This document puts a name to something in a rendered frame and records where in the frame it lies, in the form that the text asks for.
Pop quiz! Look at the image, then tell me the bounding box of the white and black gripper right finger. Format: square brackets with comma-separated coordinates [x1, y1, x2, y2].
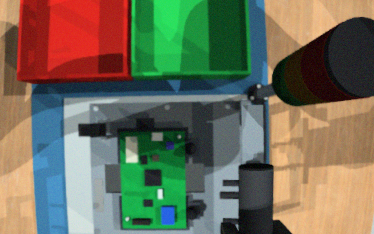
[273, 220, 292, 234]

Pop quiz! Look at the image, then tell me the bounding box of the green circuit board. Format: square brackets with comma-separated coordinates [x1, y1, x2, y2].
[120, 131, 186, 229]

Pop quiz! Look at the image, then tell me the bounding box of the red open-top bin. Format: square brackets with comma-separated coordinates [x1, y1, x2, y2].
[17, 0, 133, 84]

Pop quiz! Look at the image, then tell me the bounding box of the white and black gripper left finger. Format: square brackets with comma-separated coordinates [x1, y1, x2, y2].
[220, 222, 239, 234]

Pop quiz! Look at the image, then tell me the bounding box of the green bin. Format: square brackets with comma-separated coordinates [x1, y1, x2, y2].
[131, 0, 251, 81]

